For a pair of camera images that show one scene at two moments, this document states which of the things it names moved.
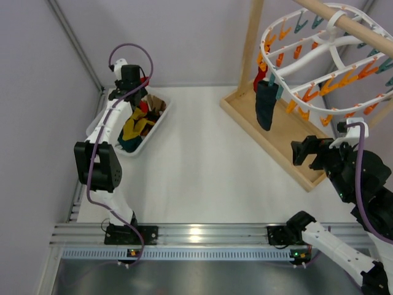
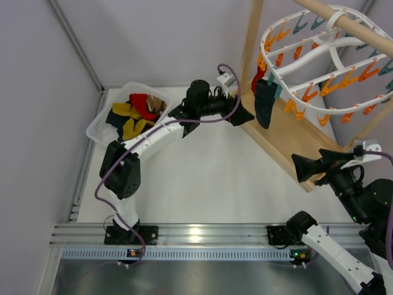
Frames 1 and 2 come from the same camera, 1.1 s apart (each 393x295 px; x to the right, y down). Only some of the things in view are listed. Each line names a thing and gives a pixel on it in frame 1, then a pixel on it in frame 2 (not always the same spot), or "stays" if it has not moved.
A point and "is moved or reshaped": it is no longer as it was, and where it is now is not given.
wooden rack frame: (287, 129) stays
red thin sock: (260, 75) stays
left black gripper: (137, 93) to (231, 109)
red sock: (143, 103) is moved or reshaped
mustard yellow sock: (131, 131) stays
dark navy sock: (266, 99) stays
